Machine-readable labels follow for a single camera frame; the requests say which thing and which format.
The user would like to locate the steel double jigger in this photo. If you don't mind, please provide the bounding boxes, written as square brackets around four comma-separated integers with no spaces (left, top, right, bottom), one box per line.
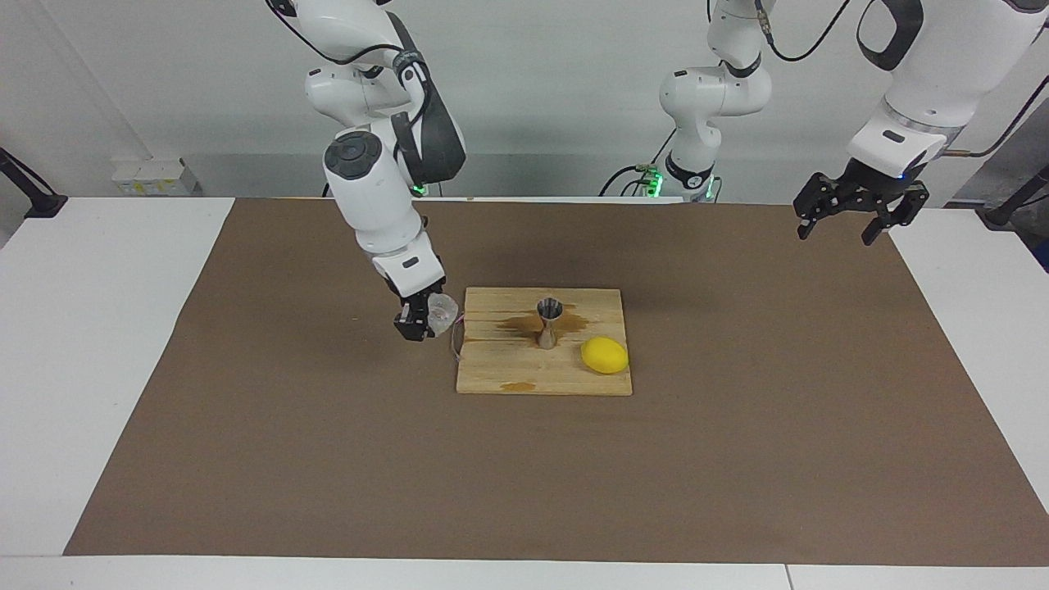
[535,297,565,352]

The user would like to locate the yellow lemon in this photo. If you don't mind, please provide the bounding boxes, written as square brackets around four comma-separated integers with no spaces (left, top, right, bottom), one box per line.
[579,335,631,376]

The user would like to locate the clear glass cup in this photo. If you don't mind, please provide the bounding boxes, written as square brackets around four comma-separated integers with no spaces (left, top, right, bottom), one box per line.
[424,293,461,338]

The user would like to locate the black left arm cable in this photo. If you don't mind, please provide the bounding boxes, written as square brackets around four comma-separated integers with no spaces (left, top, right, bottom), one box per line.
[754,0,1049,160]

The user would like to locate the black clamp stand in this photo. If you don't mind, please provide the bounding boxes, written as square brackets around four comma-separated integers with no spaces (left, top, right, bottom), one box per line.
[983,163,1049,229]
[0,147,69,220]

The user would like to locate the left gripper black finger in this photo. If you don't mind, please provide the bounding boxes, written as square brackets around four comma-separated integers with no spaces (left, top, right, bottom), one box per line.
[792,170,854,242]
[860,181,932,247]

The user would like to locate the black base cable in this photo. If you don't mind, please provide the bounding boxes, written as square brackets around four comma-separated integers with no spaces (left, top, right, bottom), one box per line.
[597,125,681,198]

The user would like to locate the brown table mat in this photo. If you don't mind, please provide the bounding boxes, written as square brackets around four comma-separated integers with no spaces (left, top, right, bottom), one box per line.
[63,197,1049,568]

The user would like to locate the wooden cutting board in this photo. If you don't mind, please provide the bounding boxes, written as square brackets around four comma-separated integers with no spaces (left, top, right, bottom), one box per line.
[448,286,634,397]

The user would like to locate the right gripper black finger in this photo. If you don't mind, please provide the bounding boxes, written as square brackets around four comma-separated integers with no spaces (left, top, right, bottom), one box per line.
[393,298,436,343]

